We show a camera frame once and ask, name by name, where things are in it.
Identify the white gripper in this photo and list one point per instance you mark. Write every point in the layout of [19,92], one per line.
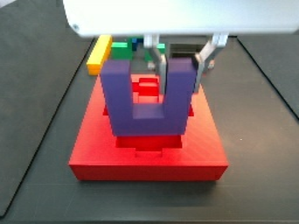
[182,17]

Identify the purple U-shaped block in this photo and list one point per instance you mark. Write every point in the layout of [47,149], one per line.
[147,119]

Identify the red board with slots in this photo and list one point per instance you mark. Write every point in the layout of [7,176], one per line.
[97,159]

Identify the blue U-shaped block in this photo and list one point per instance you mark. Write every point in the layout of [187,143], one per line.
[134,42]

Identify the green arch block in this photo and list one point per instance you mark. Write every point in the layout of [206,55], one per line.
[121,51]

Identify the yellow long bar block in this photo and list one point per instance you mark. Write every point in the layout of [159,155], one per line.
[99,54]

